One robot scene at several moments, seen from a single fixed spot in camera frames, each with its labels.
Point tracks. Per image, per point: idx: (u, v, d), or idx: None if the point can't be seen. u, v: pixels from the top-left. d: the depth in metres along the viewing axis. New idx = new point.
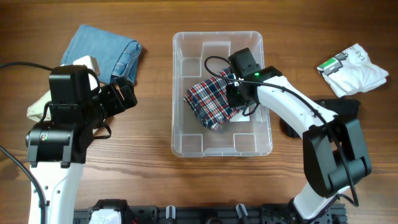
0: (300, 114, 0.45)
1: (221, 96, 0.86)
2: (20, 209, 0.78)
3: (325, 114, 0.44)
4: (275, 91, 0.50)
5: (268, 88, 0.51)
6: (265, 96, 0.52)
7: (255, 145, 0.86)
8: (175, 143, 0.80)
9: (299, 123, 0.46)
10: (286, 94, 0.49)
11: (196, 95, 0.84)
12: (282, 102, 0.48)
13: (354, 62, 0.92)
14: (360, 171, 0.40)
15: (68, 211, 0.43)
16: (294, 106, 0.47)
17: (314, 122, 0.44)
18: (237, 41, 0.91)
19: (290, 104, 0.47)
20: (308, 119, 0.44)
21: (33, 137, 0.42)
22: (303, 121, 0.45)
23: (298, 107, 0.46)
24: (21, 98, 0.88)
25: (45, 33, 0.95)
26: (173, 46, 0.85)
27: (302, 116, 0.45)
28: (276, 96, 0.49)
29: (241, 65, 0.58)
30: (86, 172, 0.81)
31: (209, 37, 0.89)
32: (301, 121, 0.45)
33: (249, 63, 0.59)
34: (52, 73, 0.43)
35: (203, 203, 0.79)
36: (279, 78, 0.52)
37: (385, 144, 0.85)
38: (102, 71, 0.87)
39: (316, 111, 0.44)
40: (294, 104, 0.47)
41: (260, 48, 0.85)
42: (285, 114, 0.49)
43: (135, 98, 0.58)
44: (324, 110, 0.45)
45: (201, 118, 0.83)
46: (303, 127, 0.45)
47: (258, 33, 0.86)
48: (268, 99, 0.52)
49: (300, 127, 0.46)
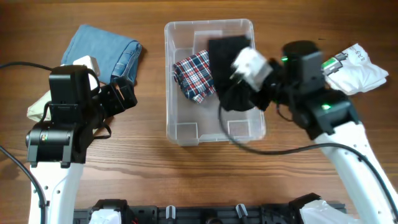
0: (378, 211, 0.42)
1: (204, 68, 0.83)
2: (20, 210, 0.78)
3: (380, 205, 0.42)
4: (351, 155, 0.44)
5: (342, 154, 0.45)
6: (338, 156, 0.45)
7: (249, 130, 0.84)
8: (170, 131, 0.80)
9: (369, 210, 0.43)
10: (363, 165, 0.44)
11: (180, 66, 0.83)
12: (357, 176, 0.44)
13: (354, 62, 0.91)
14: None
15: (68, 211, 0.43)
16: (371, 192, 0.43)
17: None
18: (229, 30, 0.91)
19: (364, 182, 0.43)
20: (386, 218, 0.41)
21: (33, 137, 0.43)
22: (379, 218, 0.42)
23: (375, 190, 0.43)
24: (21, 98, 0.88)
25: (44, 33, 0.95)
26: (165, 37, 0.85)
27: (375, 196, 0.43)
28: (349, 162, 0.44)
29: (303, 78, 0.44)
30: (86, 172, 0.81)
31: (199, 27, 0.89)
32: (377, 217, 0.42)
33: (317, 71, 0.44)
34: (52, 73, 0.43)
35: (203, 203, 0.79)
36: (352, 130, 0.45)
37: (384, 144, 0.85)
38: (102, 72, 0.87)
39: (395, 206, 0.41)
40: (369, 182, 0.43)
41: (251, 35, 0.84)
42: (351, 186, 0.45)
43: (135, 98, 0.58)
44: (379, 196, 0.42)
45: (183, 89, 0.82)
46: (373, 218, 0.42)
47: (249, 21, 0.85)
48: (340, 165, 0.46)
49: (364, 207, 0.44)
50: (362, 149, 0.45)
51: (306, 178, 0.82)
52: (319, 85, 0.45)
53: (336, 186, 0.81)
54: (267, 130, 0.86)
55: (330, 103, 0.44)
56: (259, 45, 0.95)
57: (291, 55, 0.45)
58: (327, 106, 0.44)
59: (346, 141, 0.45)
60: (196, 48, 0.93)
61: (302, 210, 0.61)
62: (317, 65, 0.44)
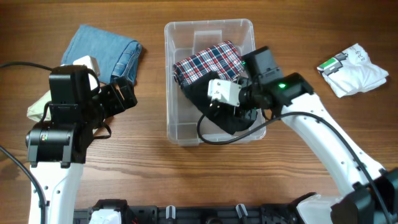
0: (342, 164, 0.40)
1: (204, 68, 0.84)
2: (20, 210, 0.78)
3: (344, 160, 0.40)
4: (308, 119, 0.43)
5: (301, 117, 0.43)
6: (299, 124, 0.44)
7: None
8: (170, 131, 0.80)
9: (337, 171, 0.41)
10: (323, 126, 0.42)
11: (180, 67, 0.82)
12: (317, 137, 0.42)
13: (354, 62, 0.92)
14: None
15: (68, 211, 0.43)
16: (333, 149, 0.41)
17: (358, 177, 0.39)
18: (229, 30, 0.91)
19: (324, 140, 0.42)
20: (352, 173, 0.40)
21: (33, 137, 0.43)
22: (345, 172, 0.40)
23: (336, 147, 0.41)
24: (21, 98, 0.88)
25: (43, 33, 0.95)
26: (165, 37, 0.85)
27: (337, 153, 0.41)
28: (307, 124, 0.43)
29: (257, 70, 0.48)
30: (86, 172, 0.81)
31: (200, 27, 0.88)
32: (343, 172, 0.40)
33: (270, 63, 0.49)
34: (52, 73, 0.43)
35: (203, 203, 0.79)
36: (310, 99, 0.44)
37: (384, 144, 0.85)
38: (102, 72, 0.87)
39: (360, 162, 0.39)
40: (329, 140, 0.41)
41: (251, 35, 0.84)
42: (316, 148, 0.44)
43: (136, 98, 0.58)
44: (342, 153, 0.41)
45: (184, 89, 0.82)
46: (344, 178, 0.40)
47: (249, 21, 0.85)
48: (301, 130, 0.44)
49: (330, 165, 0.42)
50: (319, 112, 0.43)
51: (306, 177, 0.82)
52: (276, 75, 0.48)
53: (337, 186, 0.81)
54: (267, 130, 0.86)
55: (285, 83, 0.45)
56: (259, 45, 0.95)
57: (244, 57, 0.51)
58: (283, 84, 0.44)
59: (304, 107, 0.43)
60: (195, 48, 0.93)
61: (298, 206, 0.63)
62: (270, 60, 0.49)
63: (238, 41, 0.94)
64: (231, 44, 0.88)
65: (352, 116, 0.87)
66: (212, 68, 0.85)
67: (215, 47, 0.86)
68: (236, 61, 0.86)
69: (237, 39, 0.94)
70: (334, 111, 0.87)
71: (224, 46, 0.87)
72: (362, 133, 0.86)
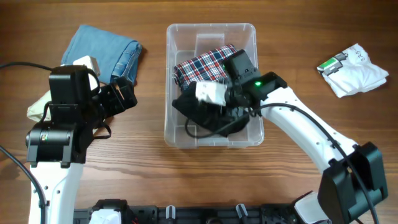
0: (316, 143, 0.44)
1: (205, 71, 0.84)
2: (20, 209, 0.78)
3: (319, 141, 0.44)
4: (283, 109, 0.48)
5: (277, 107, 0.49)
6: (277, 115, 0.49)
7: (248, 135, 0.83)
8: (168, 132, 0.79)
9: (314, 152, 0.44)
10: (296, 113, 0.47)
11: (181, 69, 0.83)
12: (293, 124, 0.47)
13: (354, 62, 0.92)
14: (375, 158, 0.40)
15: (68, 211, 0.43)
16: (306, 132, 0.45)
17: (332, 154, 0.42)
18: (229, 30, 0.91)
19: (300, 126, 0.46)
20: (326, 150, 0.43)
21: (33, 137, 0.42)
22: (320, 151, 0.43)
23: (311, 130, 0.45)
24: (21, 98, 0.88)
25: (43, 33, 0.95)
26: (167, 38, 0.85)
27: (313, 136, 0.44)
28: (283, 114, 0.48)
29: (236, 71, 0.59)
30: (86, 172, 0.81)
31: (202, 29, 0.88)
32: (319, 150, 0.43)
33: (247, 65, 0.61)
34: (52, 73, 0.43)
35: (203, 203, 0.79)
36: (283, 92, 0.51)
37: (385, 144, 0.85)
38: (102, 72, 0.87)
39: (334, 140, 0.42)
40: (303, 125, 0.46)
41: (254, 40, 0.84)
42: (295, 135, 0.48)
43: (135, 98, 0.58)
44: (315, 135, 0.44)
45: None
46: (320, 158, 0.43)
47: (252, 25, 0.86)
48: (280, 121, 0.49)
49: (309, 149, 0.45)
50: (293, 102, 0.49)
51: (306, 177, 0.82)
52: (254, 76, 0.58)
53: None
54: (267, 130, 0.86)
55: (260, 81, 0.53)
56: (259, 45, 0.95)
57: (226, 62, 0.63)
58: (258, 83, 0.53)
59: (278, 100, 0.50)
60: (197, 51, 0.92)
61: (296, 205, 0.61)
62: (247, 63, 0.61)
63: (240, 45, 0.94)
64: (232, 48, 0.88)
65: (352, 116, 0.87)
66: (213, 71, 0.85)
67: (217, 50, 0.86)
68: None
69: (238, 42, 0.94)
70: (334, 111, 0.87)
71: (226, 50, 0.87)
72: (362, 132, 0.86)
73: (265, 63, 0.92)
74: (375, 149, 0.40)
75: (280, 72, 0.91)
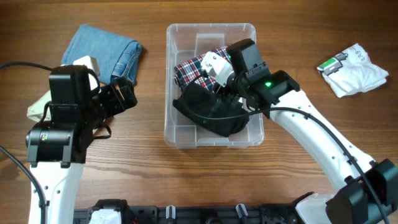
0: (331, 158, 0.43)
1: None
2: (20, 209, 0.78)
3: (333, 154, 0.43)
4: (297, 117, 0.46)
5: (290, 114, 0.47)
6: (288, 121, 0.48)
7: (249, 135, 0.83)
8: (168, 132, 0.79)
9: (328, 165, 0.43)
10: (311, 122, 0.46)
11: (181, 70, 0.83)
12: (306, 132, 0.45)
13: (354, 62, 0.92)
14: (393, 176, 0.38)
15: (68, 211, 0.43)
16: (321, 144, 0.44)
17: (347, 168, 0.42)
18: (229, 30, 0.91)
19: (313, 135, 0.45)
20: (342, 165, 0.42)
21: (33, 137, 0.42)
22: (336, 166, 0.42)
23: (325, 142, 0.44)
24: (21, 98, 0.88)
25: (43, 33, 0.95)
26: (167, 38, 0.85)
27: (326, 149, 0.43)
28: (296, 122, 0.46)
29: (244, 65, 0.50)
30: (86, 172, 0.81)
31: (202, 29, 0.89)
32: (334, 165, 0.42)
33: (257, 57, 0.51)
34: (52, 73, 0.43)
35: (203, 203, 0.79)
36: (296, 96, 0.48)
37: (385, 144, 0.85)
38: (102, 72, 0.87)
39: (351, 157, 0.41)
40: (318, 136, 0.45)
41: (254, 40, 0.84)
42: (306, 144, 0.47)
43: (136, 98, 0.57)
44: (330, 147, 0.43)
45: None
46: (334, 172, 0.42)
47: (252, 25, 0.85)
48: (290, 127, 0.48)
49: (322, 161, 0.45)
50: (307, 109, 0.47)
51: (306, 178, 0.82)
52: (264, 71, 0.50)
53: None
54: (267, 130, 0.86)
55: (271, 81, 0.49)
56: (259, 45, 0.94)
57: (230, 51, 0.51)
58: (268, 83, 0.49)
59: (291, 105, 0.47)
60: (198, 51, 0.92)
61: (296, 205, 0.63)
62: (257, 55, 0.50)
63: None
64: None
65: (352, 116, 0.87)
66: None
67: (217, 50, 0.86)
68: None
69: None
70: (334, 111, 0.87)
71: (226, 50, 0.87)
72: (362, 132, 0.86)
73: (265, 63, 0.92)
74: (395, 168, 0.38)
75: None
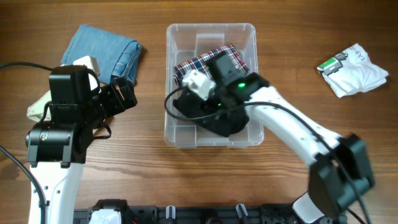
0: (301, 138, 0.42)
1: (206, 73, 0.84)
2: (20, 209, 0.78)
3: (303, 136, 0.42)
4: (267, 108, 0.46)
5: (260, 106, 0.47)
6: (260, 114, 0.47)
7: (249, 135, 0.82)
8: (168, 134, 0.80)
9: (299, 147, 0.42)
10: (280, 111, 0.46)
11: (181, 70, 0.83)
12: (277, 121, 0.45)
13: (354, 61, 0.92)
14: (359, 148, 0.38)
15: (68, 211, 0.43)
16: (290, 127, 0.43)
17: (316, 147, 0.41)
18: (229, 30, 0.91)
19: (283, 122, 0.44)
20: (312, 145, 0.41)
21: (33, 137, 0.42)
22: (305, 146, 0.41)
23: (294, 126, 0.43)
24: (21, 98, 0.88)
25: (43, 32, 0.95)
26: (167, 38, 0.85)
27: (297, 132, 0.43)
28: (267, 112, 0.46)
29: (219, 73, 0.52)
30: (86, 172, 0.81)
31: (202, 29, 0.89)
32: (303, 145, 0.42)
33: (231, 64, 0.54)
34: (52, 73, 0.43)
35: (203, 203, 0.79)
36: (267, 91, 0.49)
37: (384, 144, 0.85)
38: (102, 72, 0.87)
39: (318, 134, 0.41)
40: (287, 121, 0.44)
41: (254, 40, 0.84)
42: (279, 134, 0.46)
43: (136, 98, 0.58)
44: (299, 129, 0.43)
45: None
46: (305, 152, 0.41)
47: (252, 25, 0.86)
48: (262, 119, 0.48)
49: (294, 145, 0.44)
50: (276, 101, 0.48)
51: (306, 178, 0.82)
52: (238, 76, 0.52)
53: None
54: (267, 130, 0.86)
55: (244, 83, 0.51)
56: (259, 45, 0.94)
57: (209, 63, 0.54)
58: (242, 84, 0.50)
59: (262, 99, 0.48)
60: (198, 50, 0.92)
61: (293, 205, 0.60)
62: (231, 63, 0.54)
63: (240, 45, 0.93)
64: (233, 48, 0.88)
65: (352, 116, 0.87)
66: None
67: (217, 50, 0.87)
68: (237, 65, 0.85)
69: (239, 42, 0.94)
70: (334, 111, 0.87)
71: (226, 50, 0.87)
72: (362, 133, 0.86)
73: (265, 63, 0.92)
74: (359, 140, 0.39)
75: (280, 72, 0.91)
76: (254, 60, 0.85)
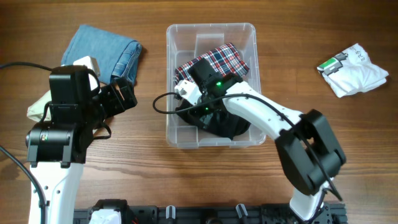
0: (267, 119, 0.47)
1: None
2: (20, 209, 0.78)
3: (270, 118, 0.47)
4: (240, 99, 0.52)
5: (233, 99, 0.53)
6: (234, 105, 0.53)
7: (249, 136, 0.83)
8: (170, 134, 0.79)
9: (267, 127, 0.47)
10: (250, 99, 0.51)
11: (181, 72, 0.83)
12: (248, 109, 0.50)
13: (354, 61, 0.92)
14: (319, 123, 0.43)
15: (68, 211, 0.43)
16: (259, 113, 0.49)
17: (281, 125, 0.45)
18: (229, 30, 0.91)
19: (254, 110, 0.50)
20: (278, 124, 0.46)
21: (33, 137, 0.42)
22: (271, 125, 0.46)
23: (262, 111, 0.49)
24: (21, 98, 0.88)
25: (43, 33, 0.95)
26: (167, 38, 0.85)
27: (264, 116, 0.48)
28: (240, 102, 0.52)
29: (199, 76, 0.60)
30: (86, 172, 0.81)
31: (202, 29, 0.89)
32: (270, 125, 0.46)
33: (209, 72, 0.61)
34: (52, 73, 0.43)
35: (203, 203, 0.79)
36: (240, 85, 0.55)
37: (384, 144, 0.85)
38: (102, 72, 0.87)
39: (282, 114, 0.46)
40: (256, 108, 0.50)
41: (254, 39, 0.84)
42: (252, 120, 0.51)
43: (136, 98, 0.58)
44: (267, 112, 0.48)
45: None
46: (272, 130, 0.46)
47: (252, 25, 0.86)
48: (238, 110, 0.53)
49: (264, 128, 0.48)
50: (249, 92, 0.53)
51: None
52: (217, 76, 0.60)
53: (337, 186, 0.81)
54: None
55: (221, 81, 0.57)
56: (259, 45, 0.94)
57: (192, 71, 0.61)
58: (219, 83, 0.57)
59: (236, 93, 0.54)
60: (198, 51, 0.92)
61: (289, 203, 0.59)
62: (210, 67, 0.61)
63: (240, 45, 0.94)
64: (232, 47, 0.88)
65: (352, 116, 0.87)
66: None
67: (217, 51, 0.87)
68: (237, 65, 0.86)
69: (239, 42, 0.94)
70: (334, 111, 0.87)
71: (226, 50, 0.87)
72: (362, 132, 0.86)
73: (265, 63, 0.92)
74: (318, 114, 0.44)
75: (280, 72, 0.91)
76: (254, 59, 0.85)
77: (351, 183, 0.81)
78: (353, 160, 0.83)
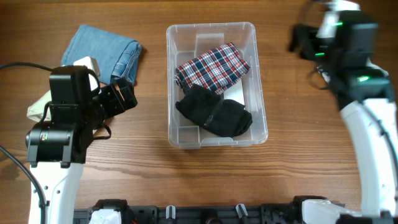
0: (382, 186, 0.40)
1: (207, 73, 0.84)
2: (20, 209, 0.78)
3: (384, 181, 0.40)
4: (370, 126, 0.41)
5: (366, 116, 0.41)
6: (354, 121, 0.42)
7: (251, 134, 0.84)
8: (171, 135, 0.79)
9: (372, 185, 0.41)
10: (382, 139, 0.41)
11: (182, 71, 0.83)
12: (371, 146, 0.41)
13: None
14: None
15: (68, 211, 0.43)
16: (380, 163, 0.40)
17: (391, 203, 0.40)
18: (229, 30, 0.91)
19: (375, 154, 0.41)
20: (387, 200, 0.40)
21: (33, 137, 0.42)
22: (380, 194, 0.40)
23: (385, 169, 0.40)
24: (21, 98, 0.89)
25: (44, 33, 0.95)
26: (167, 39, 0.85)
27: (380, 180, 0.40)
28: (367, 129, 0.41)
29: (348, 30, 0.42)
30: (86, 172, 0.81)
31: (202, 29, 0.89)
32: (379, 193, 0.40)
33: None
34: (52, 73, 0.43)
35: (203, 203, 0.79)
36: (385, 105, 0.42)
37: None
38: (102, 72, 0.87)
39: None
40: (383, 155, 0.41)
41: (254, 38, 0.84)
42: (359, 149, 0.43)
43: (135, 98, 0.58)
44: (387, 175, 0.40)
45: None
46: (374, 194, 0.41)
47: (252, 23, 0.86)
48: (354, 130, 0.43)
49: (367, 178, 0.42)
50: (388, 126, 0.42)
51: (306, 178, 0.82)
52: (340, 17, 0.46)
53: (336, 186, 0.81)
54: None
55: (369, 76, 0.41)
56: (259, 45, 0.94)
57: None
58: (364, 78, 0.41)
59: (379, 112, 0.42)
60: (198, 51, 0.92)
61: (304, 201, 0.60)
62: None
63: (240, 45, 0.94)
64: (233, 47, 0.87)
65: None
66: (214, 72, 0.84)
67: (217, 50, 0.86)
68: (238, 65, 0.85)
69: (239, 42, 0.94)
70: (334, 112, 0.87)
71: (227, 49, 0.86)
72: None
73: (265, 63, 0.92)
74: None
75: (280, 72, 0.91)
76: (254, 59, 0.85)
77: (351, 183, 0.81)
78: (352, 160, 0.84)
